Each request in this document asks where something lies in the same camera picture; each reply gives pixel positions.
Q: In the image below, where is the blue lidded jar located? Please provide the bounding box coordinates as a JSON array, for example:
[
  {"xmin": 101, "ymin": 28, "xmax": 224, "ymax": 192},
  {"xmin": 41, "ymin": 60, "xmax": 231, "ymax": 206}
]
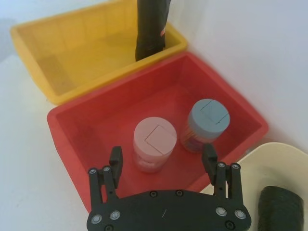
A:
[{"xmin": 181, "ymin": 98, "xmax": 231, "ymax": 153}]

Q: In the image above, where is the cream plastic bin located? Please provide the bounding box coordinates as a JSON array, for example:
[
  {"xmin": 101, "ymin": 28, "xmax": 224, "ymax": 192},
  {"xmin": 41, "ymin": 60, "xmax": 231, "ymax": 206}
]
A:
[{"xmin": 199, "ymin": 141, "xmax": 308, "ymax": 231}]

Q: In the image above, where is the yellow plastic bin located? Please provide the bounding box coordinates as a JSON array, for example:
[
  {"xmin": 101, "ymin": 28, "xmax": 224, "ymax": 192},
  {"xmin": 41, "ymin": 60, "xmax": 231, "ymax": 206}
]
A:
[{"xmin": 10, "ymin": 0, "xmax": 188, "ymax": 106}]

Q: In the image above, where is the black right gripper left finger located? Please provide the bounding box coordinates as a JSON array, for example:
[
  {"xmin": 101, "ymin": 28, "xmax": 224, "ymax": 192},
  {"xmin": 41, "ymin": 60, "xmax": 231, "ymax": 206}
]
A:
[{"xmin": 88, "ymin": 146, "xmax": 125, "ymax": 213}]

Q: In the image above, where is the black ribbed cylinder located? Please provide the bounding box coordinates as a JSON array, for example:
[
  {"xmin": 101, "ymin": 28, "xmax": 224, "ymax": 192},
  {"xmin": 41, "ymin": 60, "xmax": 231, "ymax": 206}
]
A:
[{"xmin": 257, "ymin": 185, "xmax": 304, "ymax": 231}]

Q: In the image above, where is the tall black bottle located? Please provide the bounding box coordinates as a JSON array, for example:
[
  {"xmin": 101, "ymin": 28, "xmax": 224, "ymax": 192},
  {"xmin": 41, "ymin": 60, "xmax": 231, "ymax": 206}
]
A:
[{"xmin": 135, "ymin": 0, "xmax": 172, "ymax": 62}]

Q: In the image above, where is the pink lidded jar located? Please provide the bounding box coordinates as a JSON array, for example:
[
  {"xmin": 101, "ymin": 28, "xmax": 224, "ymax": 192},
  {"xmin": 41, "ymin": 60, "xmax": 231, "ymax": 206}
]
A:
[{"xmin": 132, "ymin": 116, "xmax": 178, "ymax": 174}]

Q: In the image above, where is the red plastic bin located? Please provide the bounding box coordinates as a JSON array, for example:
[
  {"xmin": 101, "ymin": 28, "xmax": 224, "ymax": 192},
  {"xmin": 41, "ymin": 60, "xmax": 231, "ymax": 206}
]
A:
[{"xmin": 46, "ymin": 51, "xmax": 269, "ymax": 214}]

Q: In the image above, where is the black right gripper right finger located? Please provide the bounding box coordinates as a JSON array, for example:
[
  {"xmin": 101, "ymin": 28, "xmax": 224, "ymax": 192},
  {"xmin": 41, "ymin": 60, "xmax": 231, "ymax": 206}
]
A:
[{"xmin": 201, "ymin": 143, "xmax": 244, "ymax": 208}]

